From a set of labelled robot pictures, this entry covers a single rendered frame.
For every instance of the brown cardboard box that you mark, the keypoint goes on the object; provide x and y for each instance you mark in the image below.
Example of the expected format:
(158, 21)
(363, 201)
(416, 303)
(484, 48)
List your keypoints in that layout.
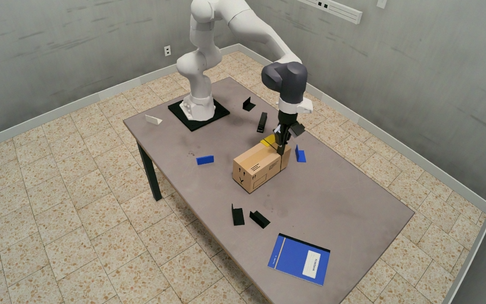
(257, 165)

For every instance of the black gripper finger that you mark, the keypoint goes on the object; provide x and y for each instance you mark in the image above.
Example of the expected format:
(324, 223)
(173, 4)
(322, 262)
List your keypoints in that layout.
(280, 138)
(287, 138)

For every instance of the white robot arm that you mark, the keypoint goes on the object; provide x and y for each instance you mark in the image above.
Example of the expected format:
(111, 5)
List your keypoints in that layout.
(287, 75)

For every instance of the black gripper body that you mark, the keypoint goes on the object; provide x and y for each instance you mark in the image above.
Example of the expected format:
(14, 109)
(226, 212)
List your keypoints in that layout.
(286, 119)

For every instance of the yellow flat panel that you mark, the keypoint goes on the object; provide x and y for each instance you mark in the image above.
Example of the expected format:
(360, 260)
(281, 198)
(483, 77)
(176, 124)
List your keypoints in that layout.
(270, 139)

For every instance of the blue notebook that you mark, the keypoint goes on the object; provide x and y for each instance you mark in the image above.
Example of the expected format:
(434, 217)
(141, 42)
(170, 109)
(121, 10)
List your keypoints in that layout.
(300, 259)

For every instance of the blue l-shaped angle piece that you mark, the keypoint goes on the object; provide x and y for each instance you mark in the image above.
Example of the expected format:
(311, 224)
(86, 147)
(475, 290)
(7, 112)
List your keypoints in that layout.
(300, 155)

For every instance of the blue l-shaped bracket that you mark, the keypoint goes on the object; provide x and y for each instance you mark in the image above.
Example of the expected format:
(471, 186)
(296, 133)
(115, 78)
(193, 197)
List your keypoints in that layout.
(204, 160)

